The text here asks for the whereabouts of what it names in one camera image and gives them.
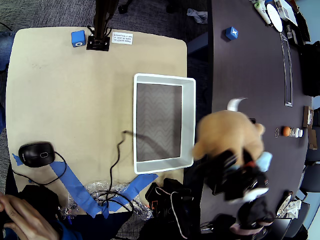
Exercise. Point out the dark laptop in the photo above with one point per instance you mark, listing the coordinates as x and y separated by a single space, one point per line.
282 228

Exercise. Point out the orange egg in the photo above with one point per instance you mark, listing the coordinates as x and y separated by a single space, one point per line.
286 131

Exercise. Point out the clear crumpled plastic wrap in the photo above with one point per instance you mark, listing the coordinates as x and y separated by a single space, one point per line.
100 186

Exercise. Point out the white paper label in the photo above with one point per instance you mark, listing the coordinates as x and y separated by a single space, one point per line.
122 38

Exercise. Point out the long blue tape strip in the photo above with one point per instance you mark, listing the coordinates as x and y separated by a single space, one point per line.
75 187

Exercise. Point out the grey office chair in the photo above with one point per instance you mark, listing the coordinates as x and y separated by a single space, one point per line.
311 180
312 156

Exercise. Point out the brown cardboard box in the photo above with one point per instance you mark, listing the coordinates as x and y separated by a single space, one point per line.
305 117

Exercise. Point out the white pill bottle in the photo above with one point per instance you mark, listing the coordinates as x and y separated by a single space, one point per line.
297 132

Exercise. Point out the person's hand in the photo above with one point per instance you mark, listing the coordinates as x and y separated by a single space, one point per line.
27 217

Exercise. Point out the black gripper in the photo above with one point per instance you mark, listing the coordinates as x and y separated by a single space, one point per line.
246 160

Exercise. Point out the brown-capped slim bottle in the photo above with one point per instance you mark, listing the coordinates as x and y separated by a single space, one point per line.
287 198

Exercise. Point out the white box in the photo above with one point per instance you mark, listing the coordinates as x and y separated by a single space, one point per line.
287 12

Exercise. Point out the white round disc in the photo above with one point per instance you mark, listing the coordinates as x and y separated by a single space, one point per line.
273 16

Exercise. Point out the black camera stand post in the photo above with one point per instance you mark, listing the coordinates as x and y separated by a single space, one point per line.
100 25

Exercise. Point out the blue cube with X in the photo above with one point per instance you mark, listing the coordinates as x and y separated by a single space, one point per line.
229 33

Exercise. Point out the blue cube with O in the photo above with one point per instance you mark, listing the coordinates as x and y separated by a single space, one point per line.
78 37

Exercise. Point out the black folder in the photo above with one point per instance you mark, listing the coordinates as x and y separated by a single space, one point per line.
303 27

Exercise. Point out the tan plush turtle blue feet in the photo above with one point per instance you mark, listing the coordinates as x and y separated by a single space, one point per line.
225 130

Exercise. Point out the flat brown cardboard piece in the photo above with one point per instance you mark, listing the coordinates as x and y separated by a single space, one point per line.
312 138

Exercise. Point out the short blue tape strip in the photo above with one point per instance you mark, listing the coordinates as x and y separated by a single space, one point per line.
140 183

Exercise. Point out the grey wavy liner mat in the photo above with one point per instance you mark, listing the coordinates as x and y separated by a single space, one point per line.
157 112

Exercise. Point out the grey cloth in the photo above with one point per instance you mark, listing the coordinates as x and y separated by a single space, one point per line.
198 15

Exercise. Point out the blue clothing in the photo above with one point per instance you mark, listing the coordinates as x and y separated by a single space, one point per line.
70 231

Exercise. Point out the black computer mouse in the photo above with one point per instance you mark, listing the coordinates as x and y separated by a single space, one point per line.
35 155

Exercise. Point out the white plastic bin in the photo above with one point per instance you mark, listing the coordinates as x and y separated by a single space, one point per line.
188 112

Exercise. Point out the black bag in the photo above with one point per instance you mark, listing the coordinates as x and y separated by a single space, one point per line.
311 70

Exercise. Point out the white tube green cap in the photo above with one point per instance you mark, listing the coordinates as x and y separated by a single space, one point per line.
262 11

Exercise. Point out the small blue tape piece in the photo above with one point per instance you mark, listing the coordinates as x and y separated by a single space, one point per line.
17 160

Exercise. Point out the black leader arm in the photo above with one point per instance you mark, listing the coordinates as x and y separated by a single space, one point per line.
40 197

